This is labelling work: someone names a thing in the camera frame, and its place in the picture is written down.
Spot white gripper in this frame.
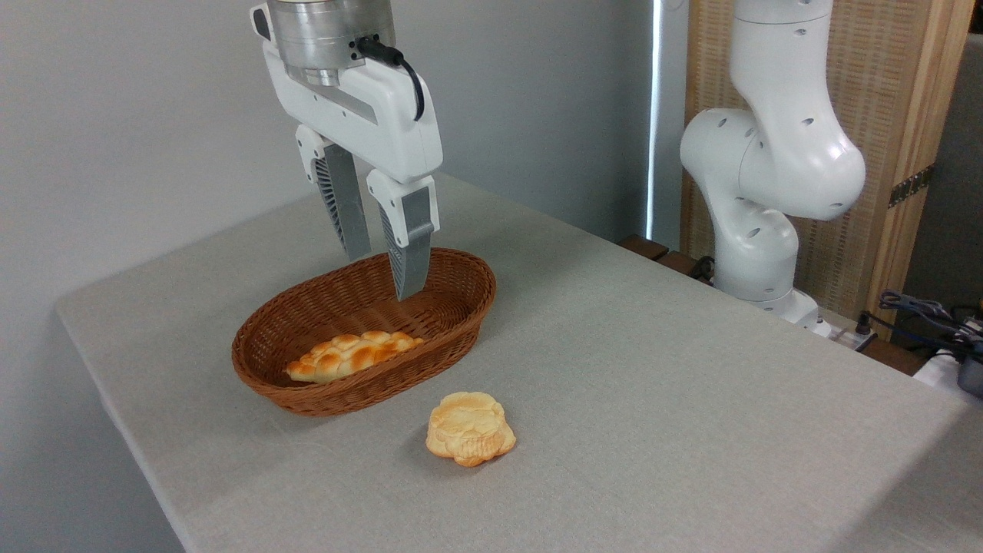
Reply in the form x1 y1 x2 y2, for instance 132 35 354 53
250 4 444 302

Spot round golden bread bun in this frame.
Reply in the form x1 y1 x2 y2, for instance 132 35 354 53
426 392 517 468

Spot brown wicker oval basket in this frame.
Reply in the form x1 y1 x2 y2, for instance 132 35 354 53
232 247 497 418

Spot braided golden bread loaf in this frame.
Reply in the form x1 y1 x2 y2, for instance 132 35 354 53
286 331 425 385

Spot dark brown wooden slats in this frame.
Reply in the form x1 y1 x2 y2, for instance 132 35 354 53
618 234 717 286

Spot grey tablecloth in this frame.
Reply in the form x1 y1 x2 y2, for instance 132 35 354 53
55 171 983 553

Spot brass hinge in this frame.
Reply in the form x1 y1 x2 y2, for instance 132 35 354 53
889 164 935 208

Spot dark grey device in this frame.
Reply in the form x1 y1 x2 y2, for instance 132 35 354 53
956 352 983 399

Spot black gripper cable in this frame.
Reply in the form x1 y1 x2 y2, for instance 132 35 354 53
355 37 425 122

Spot black cable bundle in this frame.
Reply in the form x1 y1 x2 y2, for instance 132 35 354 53
856 290 983 356

